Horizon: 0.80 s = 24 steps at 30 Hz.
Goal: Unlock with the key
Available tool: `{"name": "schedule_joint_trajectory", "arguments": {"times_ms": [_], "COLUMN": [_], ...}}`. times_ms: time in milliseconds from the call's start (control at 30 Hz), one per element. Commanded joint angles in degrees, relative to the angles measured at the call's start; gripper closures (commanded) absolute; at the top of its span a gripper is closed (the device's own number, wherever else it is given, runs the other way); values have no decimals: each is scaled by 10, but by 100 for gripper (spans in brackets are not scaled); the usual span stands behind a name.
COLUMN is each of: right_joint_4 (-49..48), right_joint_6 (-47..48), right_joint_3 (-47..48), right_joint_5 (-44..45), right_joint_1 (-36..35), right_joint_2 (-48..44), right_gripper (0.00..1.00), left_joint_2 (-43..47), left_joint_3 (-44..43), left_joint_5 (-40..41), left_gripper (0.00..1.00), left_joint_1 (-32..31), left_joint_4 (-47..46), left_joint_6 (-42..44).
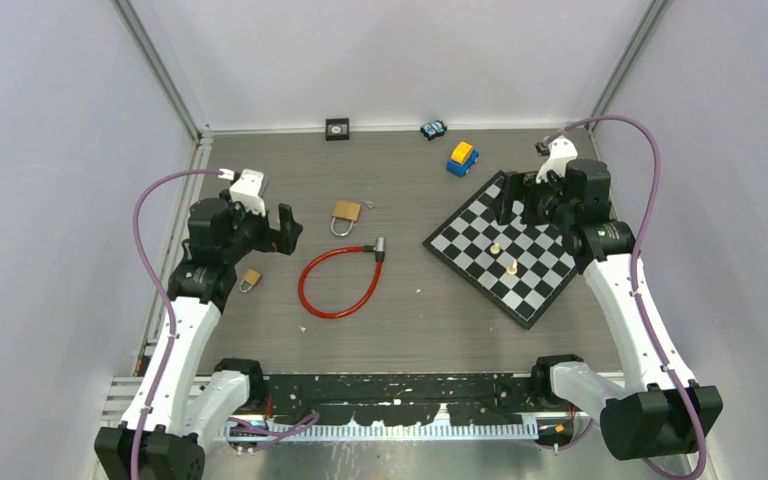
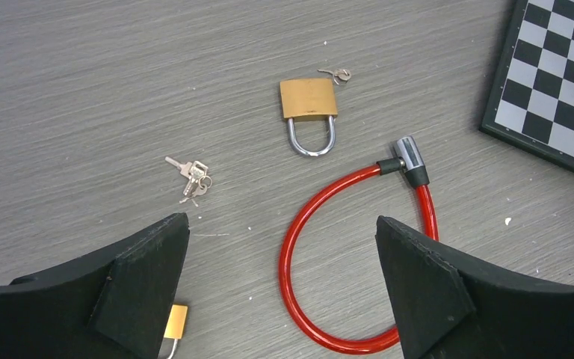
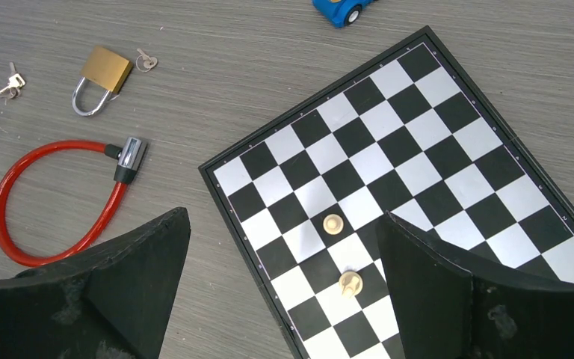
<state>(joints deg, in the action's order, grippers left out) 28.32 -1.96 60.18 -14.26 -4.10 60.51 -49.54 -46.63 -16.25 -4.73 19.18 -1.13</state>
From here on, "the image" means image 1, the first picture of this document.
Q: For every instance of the small brass padlock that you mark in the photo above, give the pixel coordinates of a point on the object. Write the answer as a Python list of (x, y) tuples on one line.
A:
[(249, 280)]

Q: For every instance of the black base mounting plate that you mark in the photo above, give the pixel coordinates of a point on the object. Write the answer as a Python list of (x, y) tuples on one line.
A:
[(466, 399)]

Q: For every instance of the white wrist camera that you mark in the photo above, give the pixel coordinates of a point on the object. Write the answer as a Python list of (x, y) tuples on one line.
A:
[(558, 151), (248, 190)]

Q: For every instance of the large brass padlock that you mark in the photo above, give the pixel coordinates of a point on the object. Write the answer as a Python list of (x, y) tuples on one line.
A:
[(347, 213)]

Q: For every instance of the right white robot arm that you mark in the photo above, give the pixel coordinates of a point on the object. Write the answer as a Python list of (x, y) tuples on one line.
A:
[(660, 409)]

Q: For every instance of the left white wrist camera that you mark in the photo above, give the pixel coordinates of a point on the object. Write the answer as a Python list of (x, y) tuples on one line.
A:
[(248, 190)]

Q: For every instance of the small blue toy car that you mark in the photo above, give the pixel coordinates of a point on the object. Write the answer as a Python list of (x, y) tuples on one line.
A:
[(433, 129)]

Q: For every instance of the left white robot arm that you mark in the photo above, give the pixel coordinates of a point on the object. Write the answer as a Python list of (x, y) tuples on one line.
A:
[(166, 433)]

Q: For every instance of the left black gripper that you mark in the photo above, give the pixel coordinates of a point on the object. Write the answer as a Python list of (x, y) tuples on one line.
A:
[(272, 239)]

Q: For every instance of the red cable lock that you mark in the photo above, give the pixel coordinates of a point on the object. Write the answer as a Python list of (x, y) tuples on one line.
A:
[(364, 286)]

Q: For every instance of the yellow blue toy car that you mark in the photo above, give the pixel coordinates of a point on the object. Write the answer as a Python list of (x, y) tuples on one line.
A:
[(462, 158)]

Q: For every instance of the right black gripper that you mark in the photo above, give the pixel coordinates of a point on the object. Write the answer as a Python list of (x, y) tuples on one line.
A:
[(504, 211)]

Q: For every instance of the black white chessboard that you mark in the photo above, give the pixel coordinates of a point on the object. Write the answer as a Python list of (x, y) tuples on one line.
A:
[(463, 241)]

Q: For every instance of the black square box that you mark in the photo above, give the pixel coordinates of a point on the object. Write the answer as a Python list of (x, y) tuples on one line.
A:
[(337, 129)]

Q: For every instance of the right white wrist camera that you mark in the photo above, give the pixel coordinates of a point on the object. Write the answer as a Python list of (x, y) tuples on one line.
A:
[(558, 151)]

